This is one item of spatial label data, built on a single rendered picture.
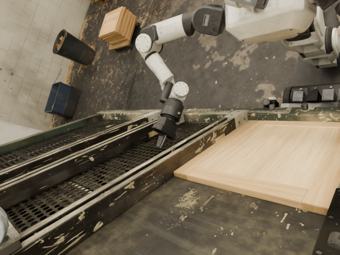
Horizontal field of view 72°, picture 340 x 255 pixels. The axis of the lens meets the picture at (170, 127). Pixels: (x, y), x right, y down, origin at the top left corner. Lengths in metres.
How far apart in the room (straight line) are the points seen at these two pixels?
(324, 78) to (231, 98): 0.82
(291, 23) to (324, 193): 0.51
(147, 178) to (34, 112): 5.27
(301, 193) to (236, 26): 0.57
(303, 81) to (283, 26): 1.18
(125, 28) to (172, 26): 3.01
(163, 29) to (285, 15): 0.46
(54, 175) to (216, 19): 0.84
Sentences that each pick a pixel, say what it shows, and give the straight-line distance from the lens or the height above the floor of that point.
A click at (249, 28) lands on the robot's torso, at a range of 0.90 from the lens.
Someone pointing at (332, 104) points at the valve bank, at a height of 0.74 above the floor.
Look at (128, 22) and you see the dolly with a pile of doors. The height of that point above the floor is 0.24.
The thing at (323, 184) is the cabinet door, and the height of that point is 1.28.
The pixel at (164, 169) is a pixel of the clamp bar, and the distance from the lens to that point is 0.75.
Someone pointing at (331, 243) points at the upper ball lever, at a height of 1.49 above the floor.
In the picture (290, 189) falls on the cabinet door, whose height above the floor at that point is 1.33.
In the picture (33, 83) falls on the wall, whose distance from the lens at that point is 5.89.
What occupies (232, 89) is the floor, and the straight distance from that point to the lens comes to 2.43.
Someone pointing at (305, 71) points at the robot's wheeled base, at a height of 0.17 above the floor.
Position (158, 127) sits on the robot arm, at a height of 1.31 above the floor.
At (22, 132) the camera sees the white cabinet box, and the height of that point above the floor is 0.86.
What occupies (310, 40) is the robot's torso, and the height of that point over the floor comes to 0.84.
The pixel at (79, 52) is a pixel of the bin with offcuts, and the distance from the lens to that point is 5.09.
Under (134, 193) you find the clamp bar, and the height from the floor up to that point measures 1.50.
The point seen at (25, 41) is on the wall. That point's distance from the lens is 5.97.
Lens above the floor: 1.94
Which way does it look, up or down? 45 degrees down
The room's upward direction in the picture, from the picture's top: 68 degrees counter-clockwise
